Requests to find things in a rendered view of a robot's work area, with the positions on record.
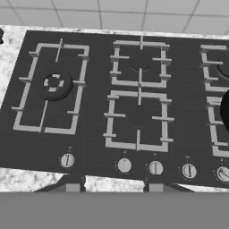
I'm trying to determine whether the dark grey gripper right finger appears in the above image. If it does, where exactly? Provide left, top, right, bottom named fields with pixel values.
left=144, top=174, right=195, bottom=193

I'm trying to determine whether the black gas hob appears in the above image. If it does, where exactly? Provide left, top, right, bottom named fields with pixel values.
left=0, top=30, right=229, bottom=190

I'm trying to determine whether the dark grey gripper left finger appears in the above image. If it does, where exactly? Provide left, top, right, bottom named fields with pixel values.
left=35, top=174, right=87, bottom=193

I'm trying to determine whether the black pot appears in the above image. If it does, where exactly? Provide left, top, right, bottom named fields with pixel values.
left=219, top=89, right=229, bottom=134

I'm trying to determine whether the silver hob knob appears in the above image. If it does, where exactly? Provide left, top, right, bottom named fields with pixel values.
left=116, top=157, right=133, bottom=174
left=181, top=163, right=198, bottom=180
left=216, top=165, right=229, bottom=183
left=148, top=160, right=165, bottom=176
left=60, top=153, right=76, bottom=169

